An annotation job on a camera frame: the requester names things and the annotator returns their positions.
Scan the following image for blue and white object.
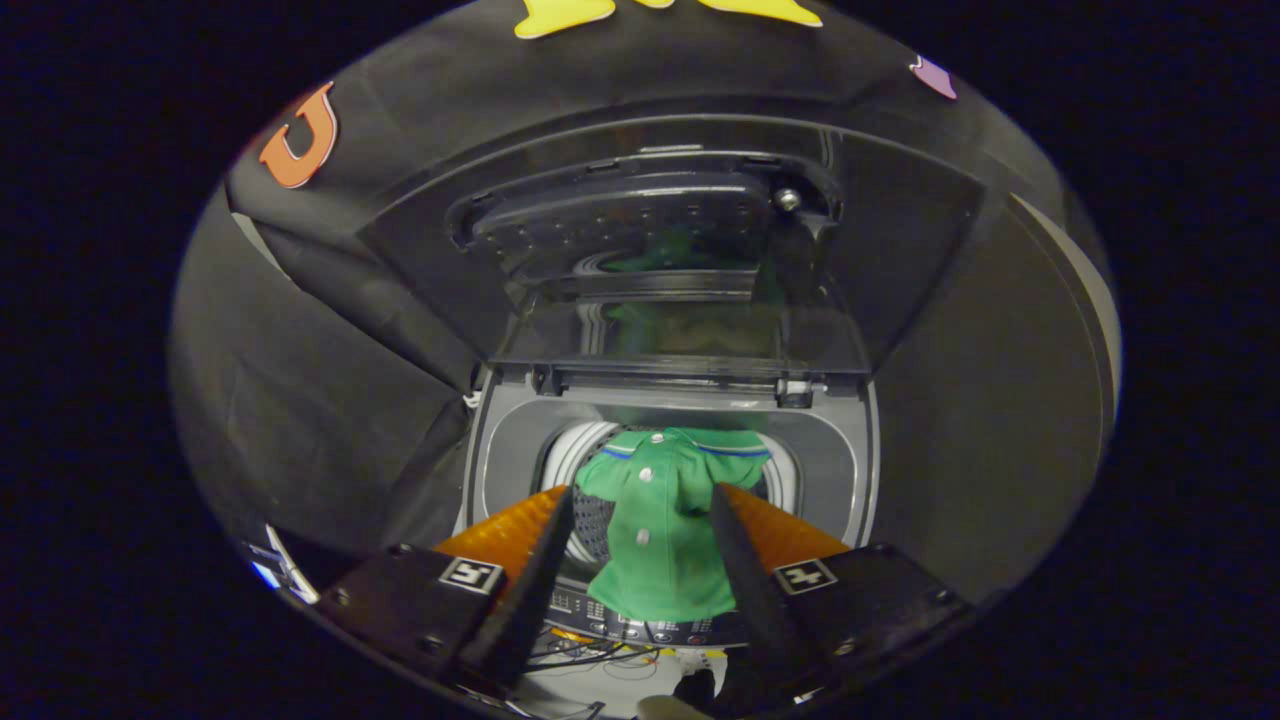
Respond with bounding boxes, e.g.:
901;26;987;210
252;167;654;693
248;525;323;607

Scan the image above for thin black cable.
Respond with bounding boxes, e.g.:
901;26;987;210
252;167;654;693
528;640;663;683

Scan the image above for green polo shirt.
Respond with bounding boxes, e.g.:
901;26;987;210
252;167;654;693
575;427;771;623

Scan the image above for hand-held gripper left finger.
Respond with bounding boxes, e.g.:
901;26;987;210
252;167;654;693
320;485;576;696

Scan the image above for dark washing machine lid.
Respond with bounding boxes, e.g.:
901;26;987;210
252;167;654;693
357;115;988;401

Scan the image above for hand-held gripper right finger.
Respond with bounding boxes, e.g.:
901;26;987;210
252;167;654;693
710;483;971;703

